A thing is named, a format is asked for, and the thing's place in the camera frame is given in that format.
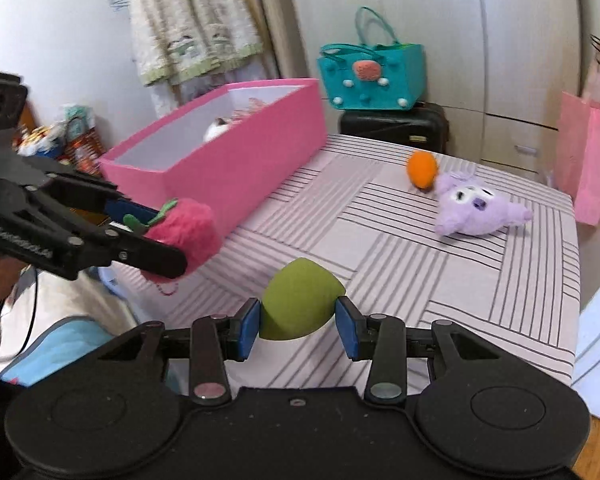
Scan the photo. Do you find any red strawberry plush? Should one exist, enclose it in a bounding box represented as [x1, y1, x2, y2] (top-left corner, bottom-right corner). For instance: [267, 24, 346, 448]
[121, 198, 222, 283]

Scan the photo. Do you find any green beauty sponge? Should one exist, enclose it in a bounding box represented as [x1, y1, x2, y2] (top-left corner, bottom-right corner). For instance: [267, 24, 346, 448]
[260, 258, 346, 340]

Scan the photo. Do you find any white brown plush cat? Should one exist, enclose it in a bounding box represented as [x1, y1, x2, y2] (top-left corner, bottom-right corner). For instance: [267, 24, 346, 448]
[204, 117, 232, 143]

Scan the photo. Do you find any purple plush toy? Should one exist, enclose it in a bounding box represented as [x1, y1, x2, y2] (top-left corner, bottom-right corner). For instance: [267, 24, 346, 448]
[434, 172, 532, 236]

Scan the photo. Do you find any orange beauty sponge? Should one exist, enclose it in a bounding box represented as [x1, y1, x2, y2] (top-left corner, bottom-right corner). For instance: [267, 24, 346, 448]
[405, 151, 438, 191]

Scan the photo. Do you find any pink floral scrunchie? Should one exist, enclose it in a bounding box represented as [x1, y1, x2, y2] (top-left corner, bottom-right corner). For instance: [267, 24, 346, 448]
[230, 98, 266, 122]

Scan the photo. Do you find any wooden side cabinet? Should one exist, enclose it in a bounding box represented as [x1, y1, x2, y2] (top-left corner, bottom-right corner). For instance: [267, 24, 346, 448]
[12, 103, 105, 177]

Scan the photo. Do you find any pink storage box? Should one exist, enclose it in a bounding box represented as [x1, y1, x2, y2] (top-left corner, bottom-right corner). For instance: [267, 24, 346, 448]
[99, 78, 327, 235]

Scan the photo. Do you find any white fluffy cardigan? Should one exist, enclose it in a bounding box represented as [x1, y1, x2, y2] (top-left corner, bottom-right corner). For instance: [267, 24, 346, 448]
[129, 0, 263, 86]

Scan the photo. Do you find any black suitcase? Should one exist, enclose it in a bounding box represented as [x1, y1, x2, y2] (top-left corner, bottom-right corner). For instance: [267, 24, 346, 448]
[339, 102, 450, 154]

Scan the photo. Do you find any teal felt tote bag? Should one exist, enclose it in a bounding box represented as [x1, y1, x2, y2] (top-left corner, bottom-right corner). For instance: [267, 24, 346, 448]
[317, 6, 426, 112]

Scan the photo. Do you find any pink paper gift bag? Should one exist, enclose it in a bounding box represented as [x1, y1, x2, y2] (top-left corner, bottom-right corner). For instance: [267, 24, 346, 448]
[554, 92, 600, 226]

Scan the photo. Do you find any grey wardrobe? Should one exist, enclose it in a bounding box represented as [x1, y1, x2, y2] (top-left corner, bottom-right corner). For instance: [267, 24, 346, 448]
[262, 0, 580, 181]

